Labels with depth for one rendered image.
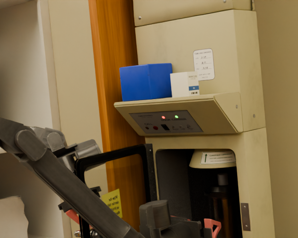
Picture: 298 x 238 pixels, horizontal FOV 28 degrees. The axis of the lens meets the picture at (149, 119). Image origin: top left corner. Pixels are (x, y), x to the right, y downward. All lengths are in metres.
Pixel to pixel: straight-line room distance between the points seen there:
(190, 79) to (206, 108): 0.10
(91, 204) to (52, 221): 1.36
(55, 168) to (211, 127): 0.41
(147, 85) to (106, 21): 0.26
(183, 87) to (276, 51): 0.52
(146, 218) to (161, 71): 0.38
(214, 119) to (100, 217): 0.36
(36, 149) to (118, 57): 0.52
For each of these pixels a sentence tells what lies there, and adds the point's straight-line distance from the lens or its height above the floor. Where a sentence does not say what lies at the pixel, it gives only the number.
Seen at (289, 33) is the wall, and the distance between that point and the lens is 1.88.
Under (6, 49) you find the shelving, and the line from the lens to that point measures 2.79.
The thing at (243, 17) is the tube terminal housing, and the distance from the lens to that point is 1.51.
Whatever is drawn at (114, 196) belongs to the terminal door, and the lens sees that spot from 1.52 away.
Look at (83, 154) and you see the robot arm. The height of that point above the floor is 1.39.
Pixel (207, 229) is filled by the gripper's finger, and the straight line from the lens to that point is 1.49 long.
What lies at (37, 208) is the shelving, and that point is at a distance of 2.75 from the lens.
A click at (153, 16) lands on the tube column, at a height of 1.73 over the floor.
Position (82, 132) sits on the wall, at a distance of 2.46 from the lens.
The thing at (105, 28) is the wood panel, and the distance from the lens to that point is 1.65.
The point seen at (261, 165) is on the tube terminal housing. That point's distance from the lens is 1.54.
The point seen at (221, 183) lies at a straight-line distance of 1.64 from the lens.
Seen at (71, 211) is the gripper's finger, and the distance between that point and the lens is 1.53.
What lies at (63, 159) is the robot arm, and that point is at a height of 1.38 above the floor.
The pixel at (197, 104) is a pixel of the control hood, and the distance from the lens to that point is 1.40.
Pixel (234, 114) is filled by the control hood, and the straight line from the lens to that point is 1.43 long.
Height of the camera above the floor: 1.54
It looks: 3 degrees down
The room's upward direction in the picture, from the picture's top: 5 degrees counter-clockwise
